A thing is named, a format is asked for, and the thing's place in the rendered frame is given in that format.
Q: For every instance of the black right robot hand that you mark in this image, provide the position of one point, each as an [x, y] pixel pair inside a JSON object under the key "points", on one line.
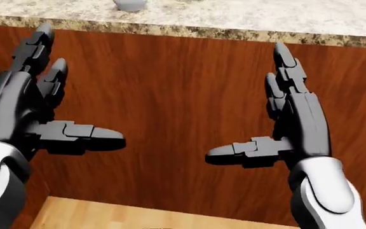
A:
{"points": [[303, 124]]}

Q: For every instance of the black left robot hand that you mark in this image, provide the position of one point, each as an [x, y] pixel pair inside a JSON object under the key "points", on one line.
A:
{"points": [[9, 105]]}

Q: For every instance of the wooden counter cabinet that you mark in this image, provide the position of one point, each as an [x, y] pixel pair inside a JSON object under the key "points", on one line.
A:
{"points": [[176, 114]]}

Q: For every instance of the grey bowl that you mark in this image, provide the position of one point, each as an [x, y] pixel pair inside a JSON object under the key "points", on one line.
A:
{"points": [[129, 4]]}

